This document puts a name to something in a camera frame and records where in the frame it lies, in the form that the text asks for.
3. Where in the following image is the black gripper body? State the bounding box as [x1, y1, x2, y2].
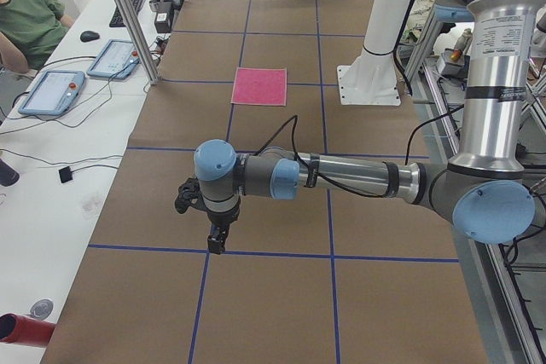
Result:
[206, 204, 240, 228]

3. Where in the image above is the pink and grey towel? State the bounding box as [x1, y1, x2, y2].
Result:
[231, 67, 288, 107]

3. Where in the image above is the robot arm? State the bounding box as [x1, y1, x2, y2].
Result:
[176, 0, 545, 254]

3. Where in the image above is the small black square puck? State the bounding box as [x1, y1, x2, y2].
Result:
[58, 166, 73, 184]

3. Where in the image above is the silver desk grommet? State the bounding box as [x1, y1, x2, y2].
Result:
[29, 298, 54, 321]

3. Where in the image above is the far teach pendant tablet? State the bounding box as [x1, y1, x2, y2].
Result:
[86, 39, 139, 80]

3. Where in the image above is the teach pendant tablet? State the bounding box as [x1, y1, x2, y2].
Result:
[86, 39, 139, 80]
[18, 70, 85, 116]

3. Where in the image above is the near teach pendant tablet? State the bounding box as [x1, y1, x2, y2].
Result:
[18, 70, 85, 116]

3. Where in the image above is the black power adapter box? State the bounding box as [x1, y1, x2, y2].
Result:
[154, 2, 174, 34]

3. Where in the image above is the dark water bottle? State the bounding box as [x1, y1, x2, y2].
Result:
[0, 159, 20, 187]

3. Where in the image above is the red cylinder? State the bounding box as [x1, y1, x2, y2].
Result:
[1, 313, 55, 347]

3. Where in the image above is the black computer mouse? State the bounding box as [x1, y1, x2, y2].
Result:
[79, 31, 100, 43]

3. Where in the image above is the black keyboard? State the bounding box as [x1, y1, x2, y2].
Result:
[108, 0, 148, 28]

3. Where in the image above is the person in green shirt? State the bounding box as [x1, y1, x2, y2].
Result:
[1, 0, 74, 74]

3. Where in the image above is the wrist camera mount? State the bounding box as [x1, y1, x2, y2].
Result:
[174, 177, 207, 214]

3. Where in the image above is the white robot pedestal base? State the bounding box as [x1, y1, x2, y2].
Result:
[337, 0, 411, 107]

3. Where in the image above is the aluminium frame post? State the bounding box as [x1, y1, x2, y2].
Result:
[114, 0, 159, 85]

